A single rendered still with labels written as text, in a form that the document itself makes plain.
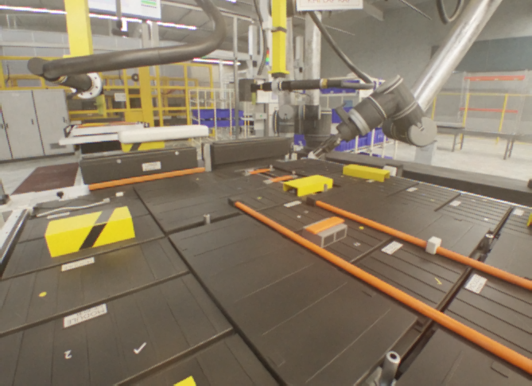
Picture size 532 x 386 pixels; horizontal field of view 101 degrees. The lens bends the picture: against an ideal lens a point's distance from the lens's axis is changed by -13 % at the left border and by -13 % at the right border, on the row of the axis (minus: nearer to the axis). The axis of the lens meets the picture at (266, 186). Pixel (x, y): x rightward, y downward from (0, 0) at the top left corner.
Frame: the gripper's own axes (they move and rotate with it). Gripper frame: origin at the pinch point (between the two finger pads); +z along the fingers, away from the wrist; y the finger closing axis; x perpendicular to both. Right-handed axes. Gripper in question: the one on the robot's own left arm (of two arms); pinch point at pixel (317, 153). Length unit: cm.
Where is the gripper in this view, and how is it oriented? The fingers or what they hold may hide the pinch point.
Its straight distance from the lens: 97.9
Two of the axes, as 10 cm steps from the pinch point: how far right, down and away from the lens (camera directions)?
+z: -7.6, 5.9, 2.8
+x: -6.4, -7.6, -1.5
